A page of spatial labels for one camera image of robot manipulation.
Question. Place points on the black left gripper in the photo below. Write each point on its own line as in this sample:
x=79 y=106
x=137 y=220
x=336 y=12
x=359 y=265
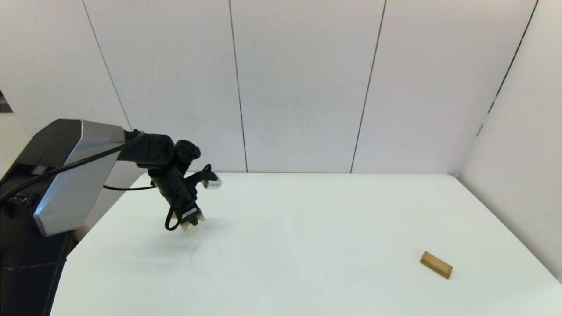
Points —
x=175 y=193

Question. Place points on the arched wooden building block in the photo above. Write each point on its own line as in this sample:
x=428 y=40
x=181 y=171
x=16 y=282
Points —
x=184 y=227

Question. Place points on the rectangular wooden building block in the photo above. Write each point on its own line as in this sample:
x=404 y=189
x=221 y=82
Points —
x=434 y=264

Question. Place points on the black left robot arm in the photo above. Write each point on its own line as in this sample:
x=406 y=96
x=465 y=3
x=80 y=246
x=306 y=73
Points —
x=66 y=175

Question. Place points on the black left camera bracket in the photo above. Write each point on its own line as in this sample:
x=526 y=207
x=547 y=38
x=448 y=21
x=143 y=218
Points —
x=197 y=177

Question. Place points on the dark wall panel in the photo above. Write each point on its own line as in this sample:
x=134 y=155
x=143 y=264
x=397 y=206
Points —
x=3 y=104

